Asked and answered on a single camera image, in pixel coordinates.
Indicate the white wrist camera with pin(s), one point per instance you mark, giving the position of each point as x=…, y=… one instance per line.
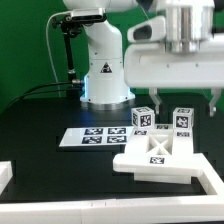
x=152, y=30

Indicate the white tag sheet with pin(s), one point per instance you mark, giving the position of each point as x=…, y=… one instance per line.
x=96, y=136

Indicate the white tagged cube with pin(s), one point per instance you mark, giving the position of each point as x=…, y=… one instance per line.
x=143, y=117
x=183, y=118

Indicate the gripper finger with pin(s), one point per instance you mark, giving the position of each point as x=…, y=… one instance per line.
x=216, y=94
x=153, y=93

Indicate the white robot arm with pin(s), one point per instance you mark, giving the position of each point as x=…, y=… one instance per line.
x=178, y=48

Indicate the white chair back frame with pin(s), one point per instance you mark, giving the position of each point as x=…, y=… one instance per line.
x=159, y=151

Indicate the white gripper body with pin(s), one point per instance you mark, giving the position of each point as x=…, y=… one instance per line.
x=150, y=66

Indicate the white obstacle fence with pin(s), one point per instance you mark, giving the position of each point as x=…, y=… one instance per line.
x=161, y=210

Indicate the grey camera on stand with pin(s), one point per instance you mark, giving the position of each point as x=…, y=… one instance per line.
x=87, y=14

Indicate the black camera stand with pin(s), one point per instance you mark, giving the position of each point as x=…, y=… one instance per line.
x=69, y=30

